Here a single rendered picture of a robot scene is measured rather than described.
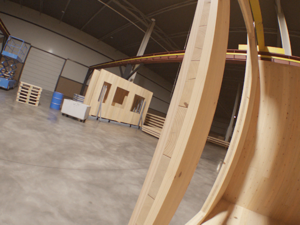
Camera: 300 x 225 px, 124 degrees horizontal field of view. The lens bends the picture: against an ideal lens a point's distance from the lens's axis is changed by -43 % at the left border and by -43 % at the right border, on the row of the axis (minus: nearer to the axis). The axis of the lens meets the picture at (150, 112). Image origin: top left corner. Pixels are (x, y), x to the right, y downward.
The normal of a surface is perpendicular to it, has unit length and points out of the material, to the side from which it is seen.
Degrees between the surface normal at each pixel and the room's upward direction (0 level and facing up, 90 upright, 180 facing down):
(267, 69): 90
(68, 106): 90
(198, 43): 90
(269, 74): 90
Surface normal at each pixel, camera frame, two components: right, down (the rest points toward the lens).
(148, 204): -0.66, -0.22
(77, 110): 0.19, 0.05
